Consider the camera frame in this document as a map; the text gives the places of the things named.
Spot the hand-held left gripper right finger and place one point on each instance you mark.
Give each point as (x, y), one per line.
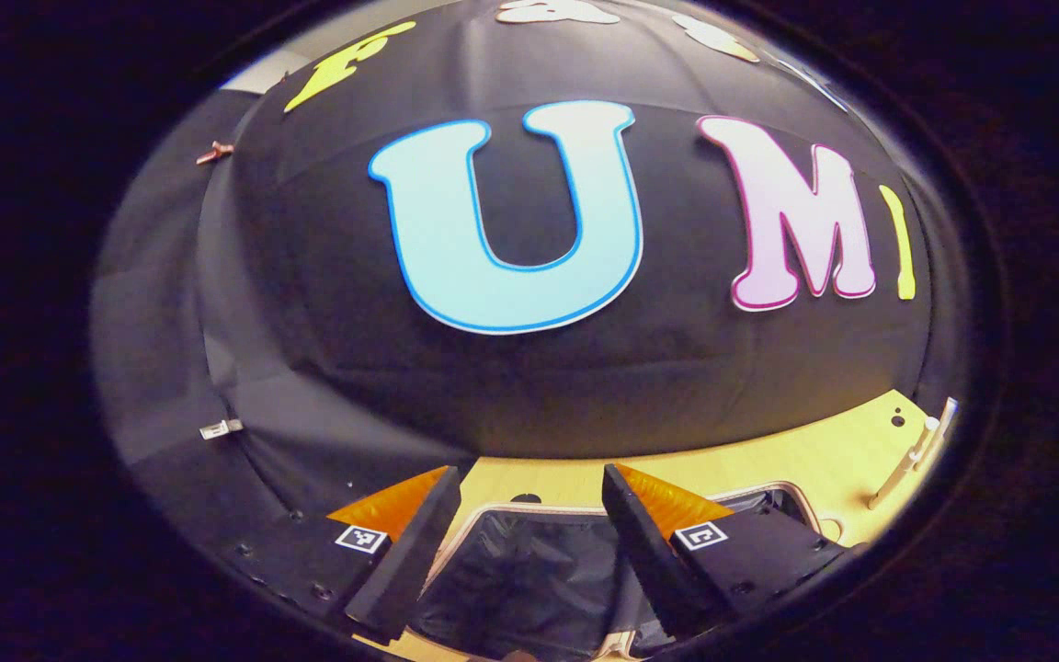
(644, 561)

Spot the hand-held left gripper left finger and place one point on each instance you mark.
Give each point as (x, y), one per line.
(410, 561)

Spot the pink suitcase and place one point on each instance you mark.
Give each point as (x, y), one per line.
(529, 570)

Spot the white pump bottle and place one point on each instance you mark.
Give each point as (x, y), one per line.
(902, 469)

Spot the black backdrop cloth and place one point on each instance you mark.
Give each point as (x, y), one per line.
(511, 377)

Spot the silver clip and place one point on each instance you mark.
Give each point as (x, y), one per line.
(220, 428)

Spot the copper clip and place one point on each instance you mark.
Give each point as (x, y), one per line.
(214, 152)

